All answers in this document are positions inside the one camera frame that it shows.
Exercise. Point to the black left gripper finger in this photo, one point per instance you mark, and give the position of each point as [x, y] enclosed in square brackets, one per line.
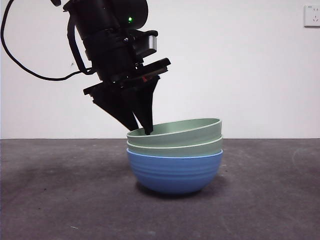
[115, 107]
[143, 105]

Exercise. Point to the pale green ribbed bowl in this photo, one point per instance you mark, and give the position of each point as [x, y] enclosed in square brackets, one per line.
[187, 136]
[175, 152]

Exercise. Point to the blue ribbed bowl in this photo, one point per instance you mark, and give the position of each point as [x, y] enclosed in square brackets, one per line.
[175, 175]

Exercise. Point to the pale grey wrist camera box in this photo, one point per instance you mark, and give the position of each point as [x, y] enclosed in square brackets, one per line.
[152, 42]

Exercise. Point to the white wall socket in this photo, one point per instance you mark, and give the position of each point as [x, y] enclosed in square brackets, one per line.
[312, 16]

